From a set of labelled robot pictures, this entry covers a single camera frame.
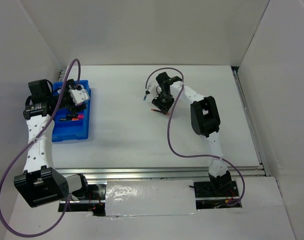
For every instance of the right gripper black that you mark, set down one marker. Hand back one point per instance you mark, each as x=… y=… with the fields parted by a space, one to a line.
x=164 y=107

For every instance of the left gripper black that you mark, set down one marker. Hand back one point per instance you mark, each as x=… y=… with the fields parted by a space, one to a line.
x=68 y=86

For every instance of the orange pen refill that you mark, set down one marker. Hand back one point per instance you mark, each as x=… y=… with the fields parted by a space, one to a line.
x=156 y=110

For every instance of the orange black highlighter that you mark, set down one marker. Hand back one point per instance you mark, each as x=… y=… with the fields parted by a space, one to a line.
x=69 y=119

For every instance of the pink black highlighter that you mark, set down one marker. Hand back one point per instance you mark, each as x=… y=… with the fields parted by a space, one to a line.
x=75 y=116

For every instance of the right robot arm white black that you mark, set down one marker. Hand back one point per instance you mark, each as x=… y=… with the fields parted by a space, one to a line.
x=205 y=122

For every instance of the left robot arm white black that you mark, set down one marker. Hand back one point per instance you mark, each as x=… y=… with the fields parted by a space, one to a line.
x=52 y=115

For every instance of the blue compartment bin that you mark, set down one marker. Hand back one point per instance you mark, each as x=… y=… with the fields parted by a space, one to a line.
x=71 y=126

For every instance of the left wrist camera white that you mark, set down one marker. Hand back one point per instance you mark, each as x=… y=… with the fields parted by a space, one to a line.
x=79 y=96

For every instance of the aluminium rail frame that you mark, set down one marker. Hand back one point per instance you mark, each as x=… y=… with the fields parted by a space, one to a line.
x=129 y=141

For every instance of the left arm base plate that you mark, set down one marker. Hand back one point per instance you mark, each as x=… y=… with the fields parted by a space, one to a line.
x=92 y=201

